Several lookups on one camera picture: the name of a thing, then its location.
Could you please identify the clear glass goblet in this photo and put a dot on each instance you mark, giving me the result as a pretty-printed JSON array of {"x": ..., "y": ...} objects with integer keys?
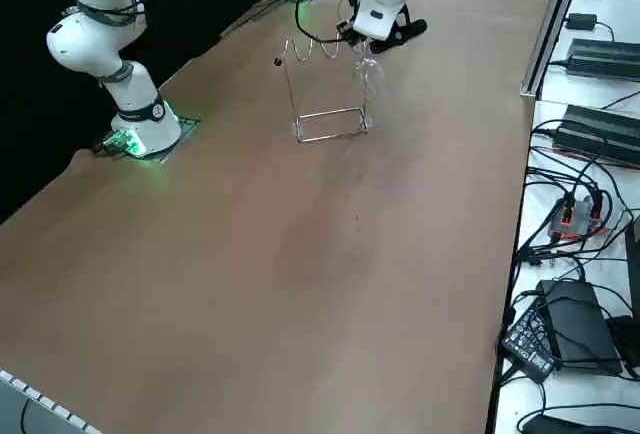
[{"x": 370, "y": 84}]

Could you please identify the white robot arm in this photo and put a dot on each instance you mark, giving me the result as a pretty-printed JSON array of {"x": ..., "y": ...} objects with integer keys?
[{"x": 80, "y": 44}]

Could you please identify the clear tape piece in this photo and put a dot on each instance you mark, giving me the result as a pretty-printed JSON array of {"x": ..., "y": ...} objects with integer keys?
[
  {"x": 370, "y": 124},
  {"x": 294, "y": 129}
]

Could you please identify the small black power adapter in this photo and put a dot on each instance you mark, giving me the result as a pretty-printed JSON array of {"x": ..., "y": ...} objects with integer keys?
[{"x": 582, "y": 22}]

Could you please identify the large black power brick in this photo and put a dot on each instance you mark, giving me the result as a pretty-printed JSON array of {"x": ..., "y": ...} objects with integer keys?
[
  {"x": 605, "y": 59},
  {"x": 600, "y": 134}
]

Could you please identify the black panel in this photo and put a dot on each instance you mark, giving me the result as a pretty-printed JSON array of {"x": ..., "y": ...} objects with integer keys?
[{"x": 634, "y": 259}]

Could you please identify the black rectangular box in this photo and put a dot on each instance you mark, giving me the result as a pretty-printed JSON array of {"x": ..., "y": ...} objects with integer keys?
[{"x": 580, "y": 324}]

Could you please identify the black keypad device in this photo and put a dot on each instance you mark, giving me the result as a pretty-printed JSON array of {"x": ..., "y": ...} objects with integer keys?
[{"x": 527, "y": 349}]

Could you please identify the black rounded device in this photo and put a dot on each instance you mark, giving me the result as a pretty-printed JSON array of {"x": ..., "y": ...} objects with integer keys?
[{"x": 555, "y": 426}]

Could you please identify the aluminium camera post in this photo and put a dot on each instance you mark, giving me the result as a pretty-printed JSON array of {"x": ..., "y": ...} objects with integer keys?
[{"x": 550, "y": 29}]

